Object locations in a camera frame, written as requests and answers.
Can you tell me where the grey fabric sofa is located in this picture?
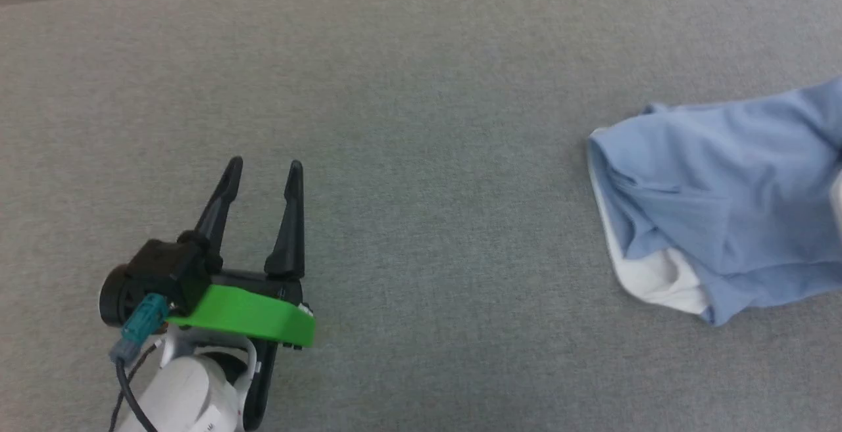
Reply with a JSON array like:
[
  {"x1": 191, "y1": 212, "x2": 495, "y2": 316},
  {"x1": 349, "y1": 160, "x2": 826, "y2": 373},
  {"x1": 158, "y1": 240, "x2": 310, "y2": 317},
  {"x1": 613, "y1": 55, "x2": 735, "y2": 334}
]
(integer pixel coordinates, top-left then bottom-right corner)
[{"x1": 0, "y1": 0, "x2": 842, "y2": 432}]

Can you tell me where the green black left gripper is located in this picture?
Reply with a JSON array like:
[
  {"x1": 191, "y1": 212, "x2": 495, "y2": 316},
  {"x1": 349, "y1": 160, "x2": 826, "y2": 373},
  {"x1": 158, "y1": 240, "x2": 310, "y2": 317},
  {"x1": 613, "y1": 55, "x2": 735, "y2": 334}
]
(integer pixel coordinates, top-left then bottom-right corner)
[{"x1": 166, "y1": 156, "x2": 316, "y2": 431}]

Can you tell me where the light blue garment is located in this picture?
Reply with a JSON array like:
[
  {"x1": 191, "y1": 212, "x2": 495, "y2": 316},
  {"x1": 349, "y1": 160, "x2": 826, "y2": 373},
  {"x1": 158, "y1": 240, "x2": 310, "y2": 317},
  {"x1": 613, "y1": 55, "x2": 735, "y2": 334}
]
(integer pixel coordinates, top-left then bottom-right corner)
[{"x1": 586, "y1": 76, "x2": 842, "y2": 327}]

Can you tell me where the teal cable connector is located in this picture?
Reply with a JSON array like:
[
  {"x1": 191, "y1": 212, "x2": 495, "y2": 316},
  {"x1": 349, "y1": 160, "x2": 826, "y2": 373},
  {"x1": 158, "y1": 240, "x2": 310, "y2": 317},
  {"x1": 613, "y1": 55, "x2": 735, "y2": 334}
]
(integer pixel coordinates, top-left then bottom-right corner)
[{"x1": 108, "y1": 293, "x2": 172, "y2": 365}]

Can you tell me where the long thin black cable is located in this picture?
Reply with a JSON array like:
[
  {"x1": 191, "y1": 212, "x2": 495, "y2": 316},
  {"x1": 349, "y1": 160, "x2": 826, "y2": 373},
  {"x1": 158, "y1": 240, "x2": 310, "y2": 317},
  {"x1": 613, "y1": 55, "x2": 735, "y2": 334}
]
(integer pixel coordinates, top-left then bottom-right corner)
[{"x1": 107, "y1": 345, "x2": 162, "y2": 432}]

